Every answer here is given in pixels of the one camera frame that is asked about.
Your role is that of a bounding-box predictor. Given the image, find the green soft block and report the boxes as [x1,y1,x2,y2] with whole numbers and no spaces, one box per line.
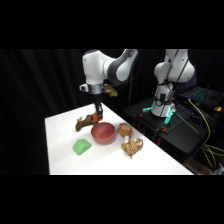
[72,138,93,156]

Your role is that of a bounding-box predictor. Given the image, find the pink bowl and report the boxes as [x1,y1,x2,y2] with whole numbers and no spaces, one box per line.
[90,121,117,145]

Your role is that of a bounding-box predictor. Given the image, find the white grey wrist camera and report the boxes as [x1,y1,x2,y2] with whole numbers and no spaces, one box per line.
[79,83,91,92]

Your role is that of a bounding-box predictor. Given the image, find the black curtain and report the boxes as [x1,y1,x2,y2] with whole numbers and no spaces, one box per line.
[0,49,224,176]

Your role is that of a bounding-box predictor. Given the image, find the black robot stand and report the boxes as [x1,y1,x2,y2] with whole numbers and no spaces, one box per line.
[122,97,224,164]

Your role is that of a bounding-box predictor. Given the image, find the black laptop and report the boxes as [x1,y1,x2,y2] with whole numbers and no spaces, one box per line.
[179,85,224,108]

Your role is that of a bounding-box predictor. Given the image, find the tan circuit board on wrist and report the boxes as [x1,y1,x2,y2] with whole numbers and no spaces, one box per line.
[102,83,119,98]

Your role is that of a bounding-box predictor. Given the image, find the brown round toy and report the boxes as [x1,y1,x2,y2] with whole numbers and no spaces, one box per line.
[118,122,133,138]

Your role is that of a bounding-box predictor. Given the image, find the dark brown plush toy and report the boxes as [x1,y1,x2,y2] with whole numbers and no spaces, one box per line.
[74,113,100,132]

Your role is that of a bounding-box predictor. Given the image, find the yellow cable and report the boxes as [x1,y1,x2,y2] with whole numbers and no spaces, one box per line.
[187,97,224,170]

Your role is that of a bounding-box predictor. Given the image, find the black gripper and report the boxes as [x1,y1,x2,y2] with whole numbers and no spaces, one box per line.
[91,92,105,119]

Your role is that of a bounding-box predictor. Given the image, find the tan spotted plush toy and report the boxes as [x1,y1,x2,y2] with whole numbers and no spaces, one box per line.
[120,137,145,160]

